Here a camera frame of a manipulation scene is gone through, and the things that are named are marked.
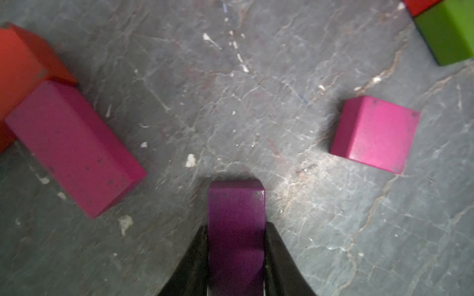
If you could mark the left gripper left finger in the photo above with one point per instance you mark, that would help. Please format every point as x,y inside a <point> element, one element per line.
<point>190,277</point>

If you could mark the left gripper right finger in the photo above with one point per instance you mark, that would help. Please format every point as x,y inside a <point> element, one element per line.
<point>281,275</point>

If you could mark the purple block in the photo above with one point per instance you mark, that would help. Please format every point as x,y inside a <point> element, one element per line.
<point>236,232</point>

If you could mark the small magenta cube block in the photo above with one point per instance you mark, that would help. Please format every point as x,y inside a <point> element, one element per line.
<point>375,132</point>

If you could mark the red block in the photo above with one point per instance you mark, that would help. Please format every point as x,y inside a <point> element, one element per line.
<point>416,7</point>
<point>26,61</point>

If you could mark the light green cube block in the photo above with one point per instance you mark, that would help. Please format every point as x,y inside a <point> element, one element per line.
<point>448,29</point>

